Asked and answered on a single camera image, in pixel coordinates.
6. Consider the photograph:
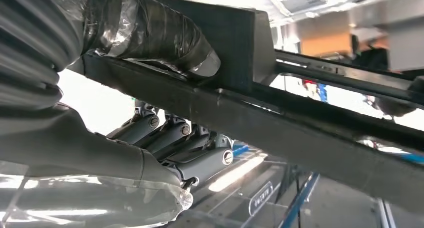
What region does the brown cardboard box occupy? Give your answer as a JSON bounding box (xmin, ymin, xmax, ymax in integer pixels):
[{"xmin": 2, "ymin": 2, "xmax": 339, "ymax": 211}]
[{"xmin": 299, "ymin": 32, "xmax": 355, "ymax": 57}]

